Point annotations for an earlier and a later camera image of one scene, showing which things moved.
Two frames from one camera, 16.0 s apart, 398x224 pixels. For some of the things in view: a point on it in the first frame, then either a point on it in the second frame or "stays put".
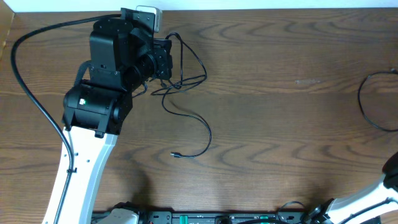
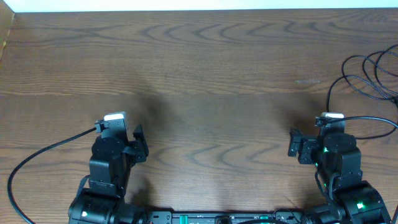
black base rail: (208, 217) stays put
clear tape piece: (307, 81) stays put
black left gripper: (165, 48) -> (140, 145)
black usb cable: (203, 119) -> (375, 76)
